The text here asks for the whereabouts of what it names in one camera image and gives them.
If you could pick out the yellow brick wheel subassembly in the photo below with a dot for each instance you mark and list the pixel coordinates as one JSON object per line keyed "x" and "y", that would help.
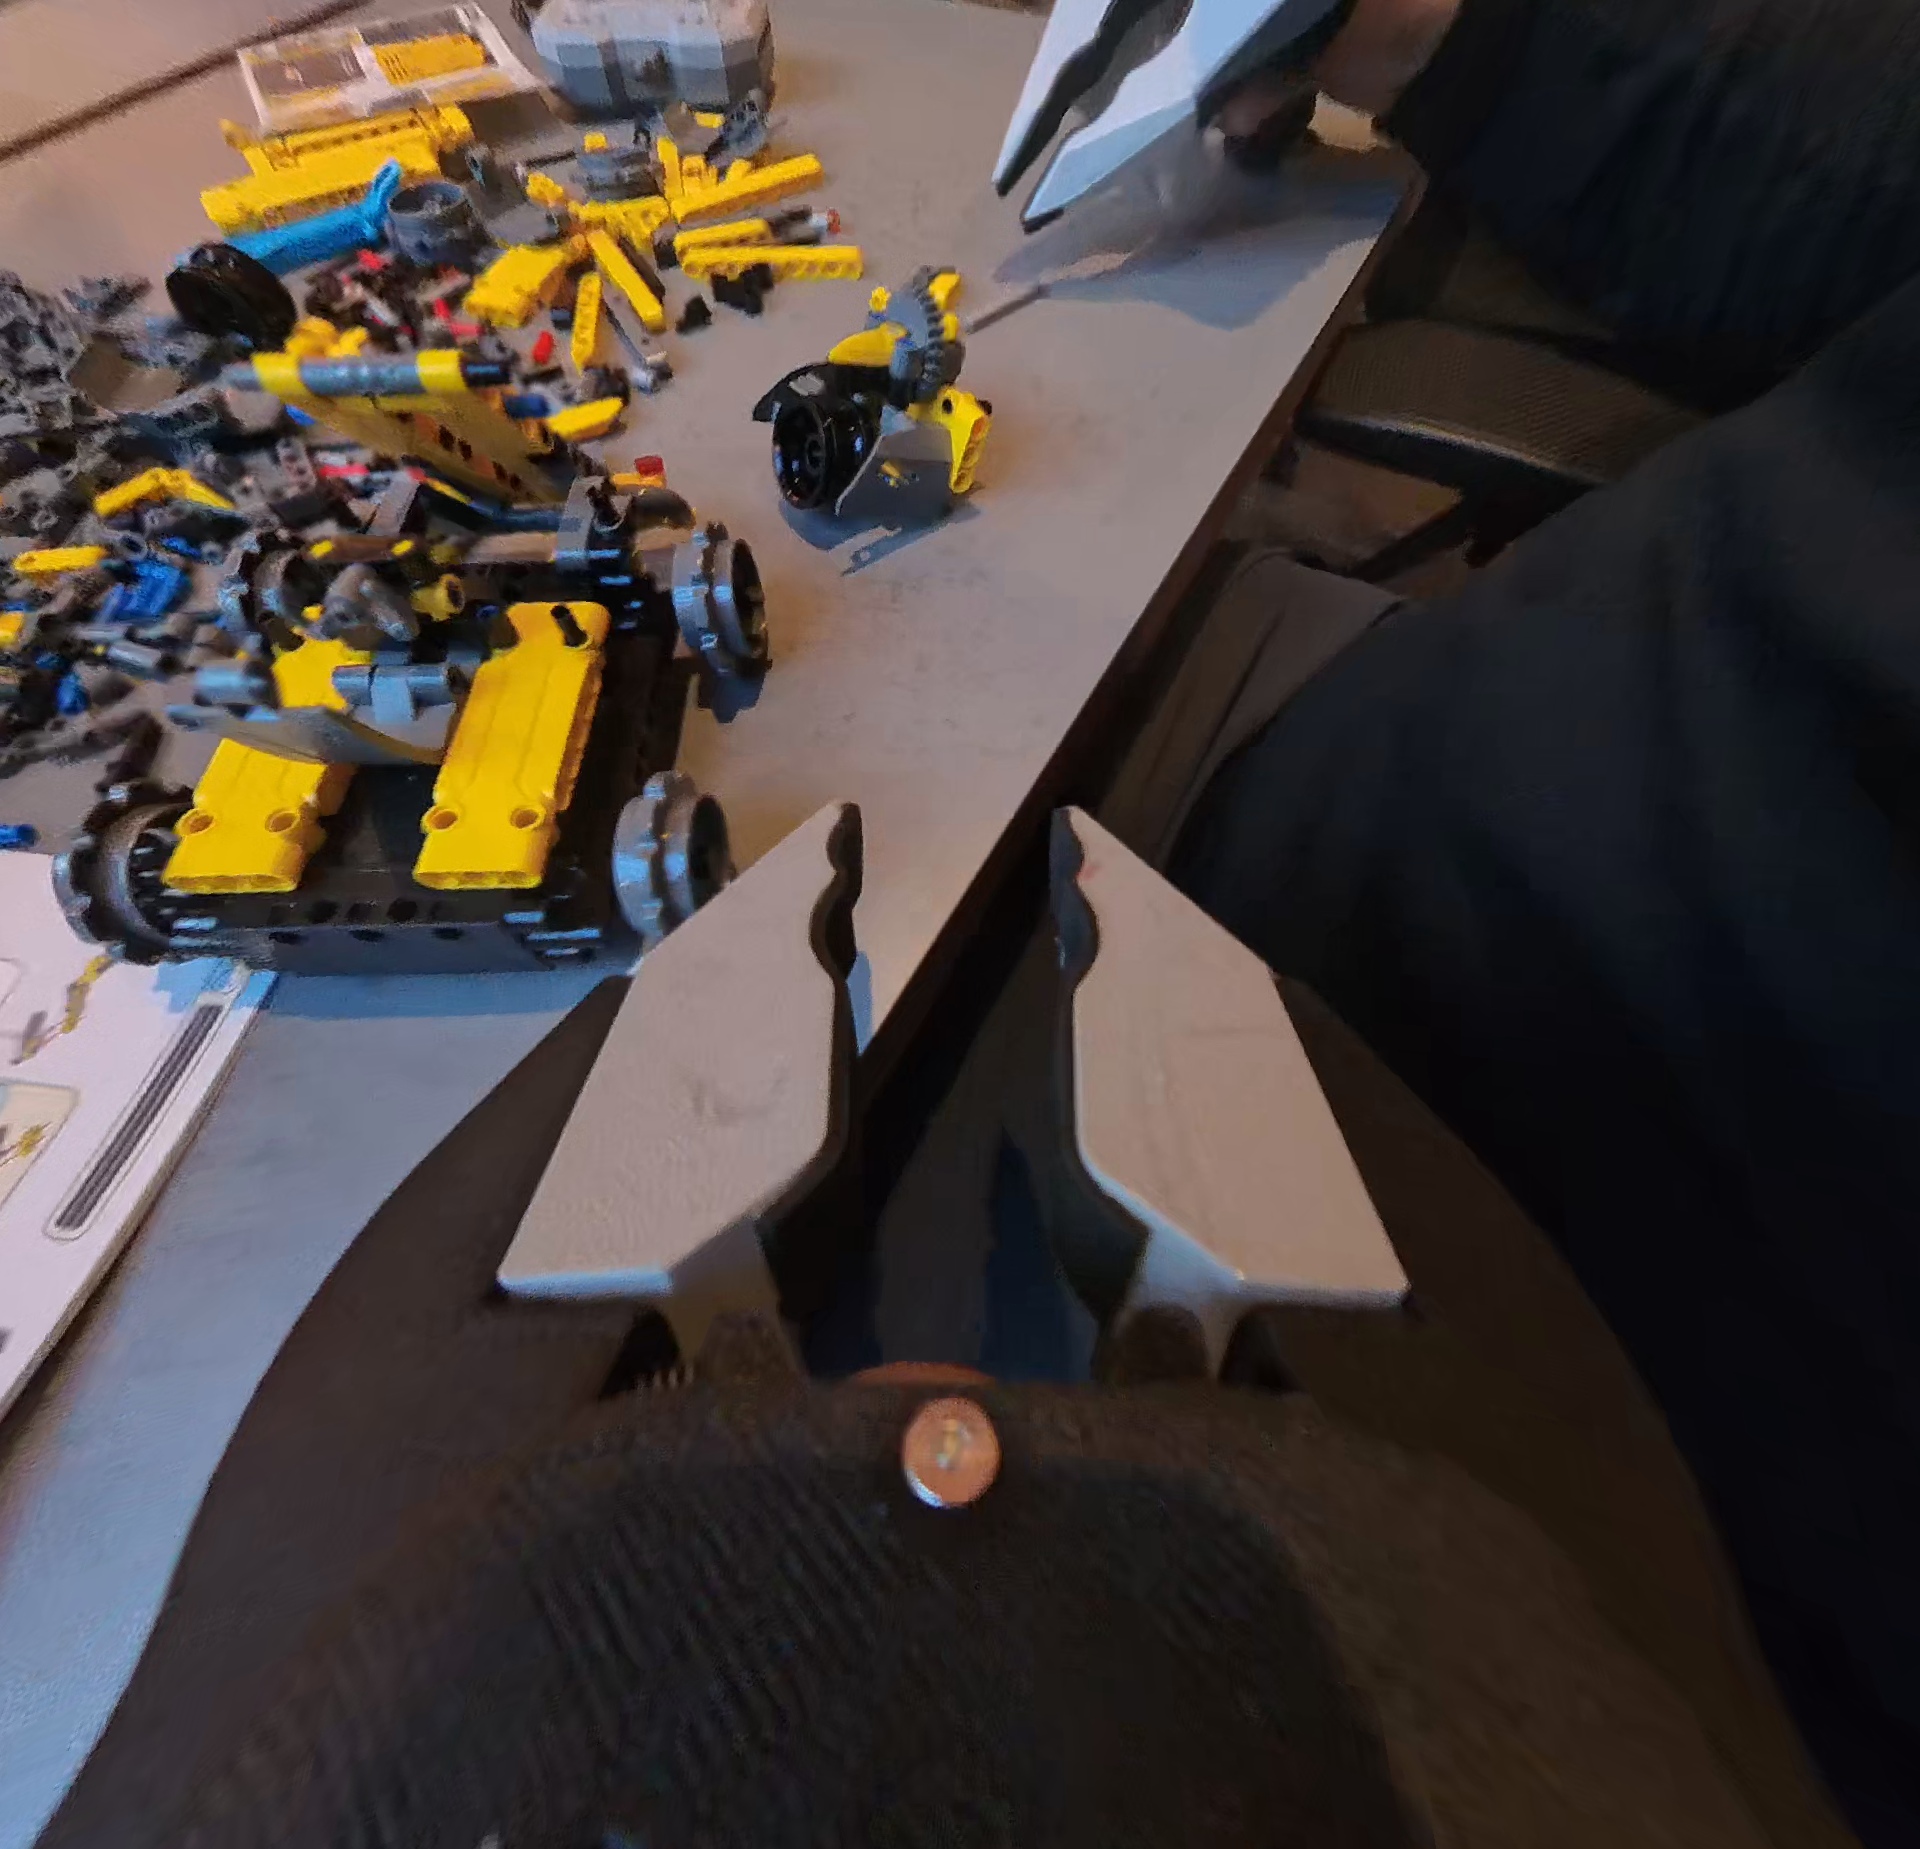
{"x": 885, "y": 440}

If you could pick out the stack of yellow panels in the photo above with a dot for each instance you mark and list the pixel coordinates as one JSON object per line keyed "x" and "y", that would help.
{"x": 332, "y": 170}

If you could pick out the black wheel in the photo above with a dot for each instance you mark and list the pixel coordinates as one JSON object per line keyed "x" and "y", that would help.
{"x": 227, "y": 298}

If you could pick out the pile of small connector pieces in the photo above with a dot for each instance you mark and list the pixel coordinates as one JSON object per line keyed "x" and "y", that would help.
{"x": 106, "y": 604}

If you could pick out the pile of grey track links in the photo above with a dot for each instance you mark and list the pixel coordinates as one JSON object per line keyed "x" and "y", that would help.
{"x": 60, "y": 364}

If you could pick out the white instruction booklet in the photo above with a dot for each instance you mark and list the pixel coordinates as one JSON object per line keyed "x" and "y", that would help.
{"x": 91, "y": 1131}

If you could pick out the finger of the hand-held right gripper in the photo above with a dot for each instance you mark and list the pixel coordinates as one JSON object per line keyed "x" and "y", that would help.
{"x": 1089, "y": 19}
{"x": 1201, "y": 65}

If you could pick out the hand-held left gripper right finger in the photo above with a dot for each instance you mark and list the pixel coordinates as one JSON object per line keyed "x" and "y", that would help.
{"x": 1216, "y": 1114}

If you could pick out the blue brick separator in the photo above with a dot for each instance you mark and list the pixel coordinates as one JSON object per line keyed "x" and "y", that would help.
{"x": 301, "y": 242}

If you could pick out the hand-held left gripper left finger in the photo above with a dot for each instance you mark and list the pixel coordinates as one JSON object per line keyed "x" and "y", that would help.
{"x": 691, "y": 1114}

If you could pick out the spread of yellow beams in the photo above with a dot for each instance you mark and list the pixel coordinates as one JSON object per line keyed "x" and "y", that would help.
{"x": 736, "y": 236}

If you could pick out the pile of black red pieces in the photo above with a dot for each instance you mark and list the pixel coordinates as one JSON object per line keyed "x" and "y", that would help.
{"x": 390, "y": 298}

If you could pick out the person's right forearm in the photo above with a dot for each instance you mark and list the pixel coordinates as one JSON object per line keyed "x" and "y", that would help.
{"x": 1650, "y": 125}

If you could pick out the yellow brick vehicle model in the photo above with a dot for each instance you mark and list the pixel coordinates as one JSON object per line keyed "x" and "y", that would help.
{"x": 497, "y": 740}

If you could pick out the grey battery box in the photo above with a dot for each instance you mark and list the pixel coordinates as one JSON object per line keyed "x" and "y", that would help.
{"x": 662, "y": 42}

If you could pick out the person's right hand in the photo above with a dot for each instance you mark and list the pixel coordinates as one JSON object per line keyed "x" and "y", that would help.
{"x": 1404, "y": 19}

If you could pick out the grey desk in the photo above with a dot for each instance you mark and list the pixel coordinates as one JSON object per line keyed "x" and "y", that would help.
{"x": 977, "y": 604}

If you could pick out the sticker sheet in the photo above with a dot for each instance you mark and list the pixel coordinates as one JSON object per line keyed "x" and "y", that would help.
{"x": 375, "y": 65}

